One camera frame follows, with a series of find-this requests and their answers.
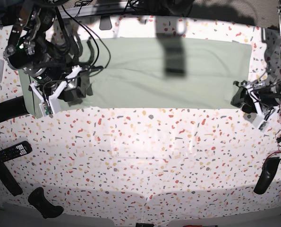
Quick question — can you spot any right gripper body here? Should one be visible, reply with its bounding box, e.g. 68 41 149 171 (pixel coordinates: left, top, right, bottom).
29 65 85 103

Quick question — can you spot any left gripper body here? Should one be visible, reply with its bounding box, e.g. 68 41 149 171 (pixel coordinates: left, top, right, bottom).
244 80 281 122

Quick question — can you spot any light green T-shirt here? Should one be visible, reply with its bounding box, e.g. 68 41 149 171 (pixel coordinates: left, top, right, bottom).
17 37 252 119

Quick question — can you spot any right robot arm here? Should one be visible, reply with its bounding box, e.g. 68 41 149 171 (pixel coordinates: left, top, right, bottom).
3 0 93 116

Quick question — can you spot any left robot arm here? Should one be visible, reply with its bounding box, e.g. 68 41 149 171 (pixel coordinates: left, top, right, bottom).
230 0 281 132

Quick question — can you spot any black cylindrical speaker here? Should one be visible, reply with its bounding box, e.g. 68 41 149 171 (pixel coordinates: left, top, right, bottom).
0 96 29 123

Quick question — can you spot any black TV remote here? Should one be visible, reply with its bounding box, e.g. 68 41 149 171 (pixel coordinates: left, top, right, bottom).
0 141 32 162

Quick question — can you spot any long black bar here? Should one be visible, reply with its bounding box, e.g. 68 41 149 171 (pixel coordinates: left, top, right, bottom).
0 160 23 196

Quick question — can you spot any small black box bottom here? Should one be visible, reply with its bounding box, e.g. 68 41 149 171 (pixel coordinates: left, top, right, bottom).
135 223 154 227

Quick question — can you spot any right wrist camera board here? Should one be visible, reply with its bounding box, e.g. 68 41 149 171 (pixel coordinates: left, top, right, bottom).
39 101 61 116

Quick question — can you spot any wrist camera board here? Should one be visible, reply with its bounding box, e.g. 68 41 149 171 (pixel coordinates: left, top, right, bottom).
252 116 268 132
39 101 61 116

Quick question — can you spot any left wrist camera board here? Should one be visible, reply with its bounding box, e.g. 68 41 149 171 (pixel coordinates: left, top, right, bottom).
252 116 268 132

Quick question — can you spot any black curved handle right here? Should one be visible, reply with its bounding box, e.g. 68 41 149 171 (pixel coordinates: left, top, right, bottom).
254 157 281 195

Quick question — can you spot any black camera stand base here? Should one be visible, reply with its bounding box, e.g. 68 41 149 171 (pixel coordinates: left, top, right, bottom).
99 16 112 31

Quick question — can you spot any red handled screwdriver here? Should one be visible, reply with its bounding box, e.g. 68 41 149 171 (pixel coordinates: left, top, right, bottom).
183 225 218 227

